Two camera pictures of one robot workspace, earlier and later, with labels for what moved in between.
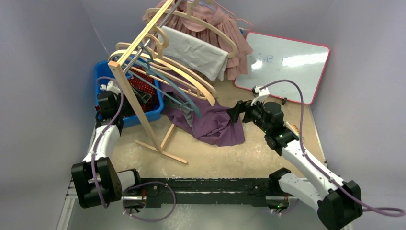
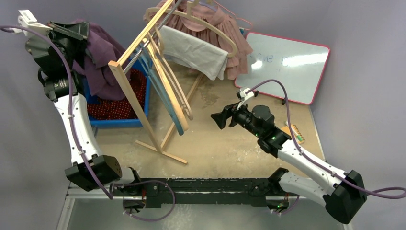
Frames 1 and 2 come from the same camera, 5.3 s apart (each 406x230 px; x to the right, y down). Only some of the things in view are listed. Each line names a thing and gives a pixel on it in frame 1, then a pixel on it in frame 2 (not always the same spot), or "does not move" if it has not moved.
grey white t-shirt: [195, 54] does not move
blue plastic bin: [103, 74] → [139, 73]
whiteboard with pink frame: [274, 59] does not move
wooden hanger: [148, 58] → [180, 118]
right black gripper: [240, 109] → [231, 116]
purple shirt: [210, 122] → [101, 50]
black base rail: [163, 191] does not move
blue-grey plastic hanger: [188, 104] → [147, 66]
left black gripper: [143, 98] → [78, 31]
